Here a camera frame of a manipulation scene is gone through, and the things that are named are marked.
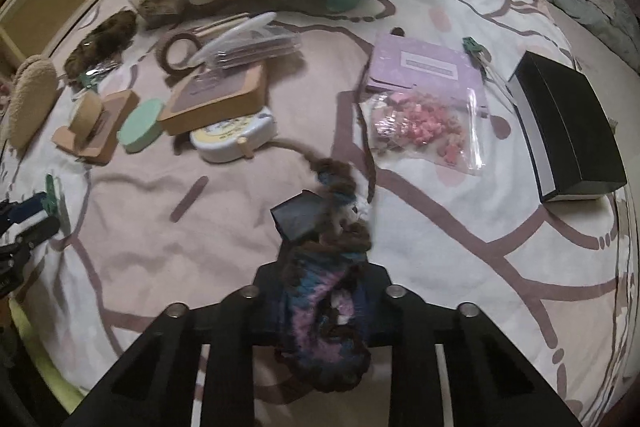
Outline green plastic clip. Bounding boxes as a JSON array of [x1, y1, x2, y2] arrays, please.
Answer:
[[42, 173, 63, 218]]

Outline purple blue crochet piece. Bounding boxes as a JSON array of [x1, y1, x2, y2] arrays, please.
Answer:
[[277, 157, 372, 393]]

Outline oval wooden box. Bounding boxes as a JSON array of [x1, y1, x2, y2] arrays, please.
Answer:
[[68, 90, 103, 142]]

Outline flat wooden tray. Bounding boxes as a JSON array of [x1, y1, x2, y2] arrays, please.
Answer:
[[52, 90, 140, 166]]

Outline mint green oval case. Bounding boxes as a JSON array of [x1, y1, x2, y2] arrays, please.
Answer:
[[116, 98, 164, 154]]

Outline wooden low shelf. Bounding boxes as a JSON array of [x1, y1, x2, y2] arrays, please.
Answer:
[[1, 0, 96, 74]]

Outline brown fur scrunchie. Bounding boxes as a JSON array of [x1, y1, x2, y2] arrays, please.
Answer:
[[64, 10, 137, 81]]

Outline brown ribbon roll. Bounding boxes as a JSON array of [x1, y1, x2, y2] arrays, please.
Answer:
[[155, 30, 202, 76]]

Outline white round tape dispenser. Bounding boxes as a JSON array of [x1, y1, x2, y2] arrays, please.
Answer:
[[190, 106, 277, 164]]

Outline small black cube box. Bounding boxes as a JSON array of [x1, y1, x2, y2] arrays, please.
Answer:
[[270, 190, 323, 243]]

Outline wooden block with brown top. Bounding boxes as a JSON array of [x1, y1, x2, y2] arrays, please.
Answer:
[[157, 62, 267, 135]]

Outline large black box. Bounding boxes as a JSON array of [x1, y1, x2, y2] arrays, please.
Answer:
[[508, 51, 627, 204]]

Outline bag of pink beads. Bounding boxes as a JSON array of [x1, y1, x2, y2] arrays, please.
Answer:
[[359, 89, 485, 176]]

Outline clear plastic pen case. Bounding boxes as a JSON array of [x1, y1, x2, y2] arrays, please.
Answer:
[[186, 12, 302, 74]]

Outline lilac card booklet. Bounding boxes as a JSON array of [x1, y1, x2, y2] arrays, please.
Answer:
[[367, 34, 489, 115]]

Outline green clip with white cord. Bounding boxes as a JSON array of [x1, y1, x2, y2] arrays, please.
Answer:
[[462, 37, 516, 106]]

